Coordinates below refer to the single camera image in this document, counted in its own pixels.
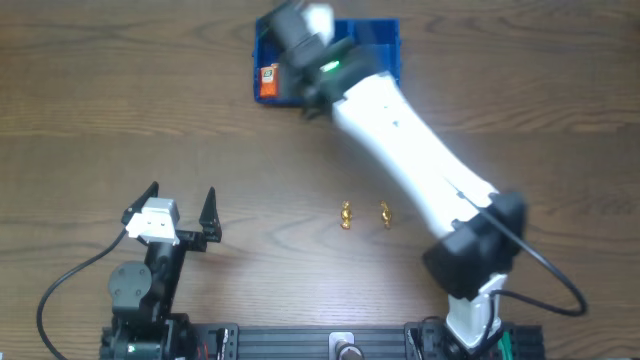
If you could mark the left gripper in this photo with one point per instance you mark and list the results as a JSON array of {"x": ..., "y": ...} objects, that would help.
[{"x": 190, "y": 240}]

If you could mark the orange candy box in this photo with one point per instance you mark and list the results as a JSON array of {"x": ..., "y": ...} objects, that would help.
[{"x": 268, "y": 82}]

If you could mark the gold candy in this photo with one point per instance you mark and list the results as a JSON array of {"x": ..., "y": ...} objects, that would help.
[
  {"x": 385, "y": 215},
  {"x": 346, "y": 215}
]

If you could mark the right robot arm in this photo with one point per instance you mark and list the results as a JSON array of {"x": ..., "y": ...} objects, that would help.
[{"x": 400, "y": 150}]

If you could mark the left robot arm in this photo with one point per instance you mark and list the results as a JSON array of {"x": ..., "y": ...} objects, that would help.
[{"x": 150, "y": 300}]

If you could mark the blue tray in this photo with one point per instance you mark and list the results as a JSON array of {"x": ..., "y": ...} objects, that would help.
[{"x": 387, "y": 37}]

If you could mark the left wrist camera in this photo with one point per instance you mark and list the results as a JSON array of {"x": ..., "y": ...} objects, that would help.
[{"x": 155, "y": 220}]

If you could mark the mounting rail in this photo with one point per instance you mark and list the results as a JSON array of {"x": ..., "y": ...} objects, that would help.
[{"x": 285, "y": 342}]

